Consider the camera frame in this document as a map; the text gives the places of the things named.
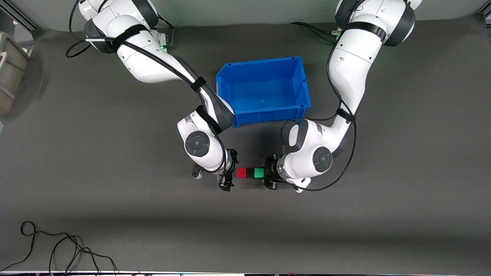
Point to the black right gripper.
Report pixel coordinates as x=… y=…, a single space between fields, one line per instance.
x=229 y=176

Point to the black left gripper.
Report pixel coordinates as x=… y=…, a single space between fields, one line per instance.
x=271 y=169

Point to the small green cube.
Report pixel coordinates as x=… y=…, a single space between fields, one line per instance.
x=259 y=173

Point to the small red cube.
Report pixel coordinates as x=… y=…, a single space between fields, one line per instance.
x=241 y=173

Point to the small black cube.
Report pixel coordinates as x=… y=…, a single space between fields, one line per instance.
x=250 y=173

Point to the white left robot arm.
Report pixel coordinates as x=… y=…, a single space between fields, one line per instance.
x=353 y=65

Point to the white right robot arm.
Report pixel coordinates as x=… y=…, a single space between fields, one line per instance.
x=149 y=65

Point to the dark grey table mat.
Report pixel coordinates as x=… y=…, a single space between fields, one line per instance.
x=245 y=230

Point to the blue plastic storage bin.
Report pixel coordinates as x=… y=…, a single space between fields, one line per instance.
x=264 y=92

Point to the beige plastic crate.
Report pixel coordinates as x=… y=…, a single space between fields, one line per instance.
x=11 y=76

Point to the aluminium frame rail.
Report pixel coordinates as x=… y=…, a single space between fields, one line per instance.
x=19 y=17
x=486 y=14

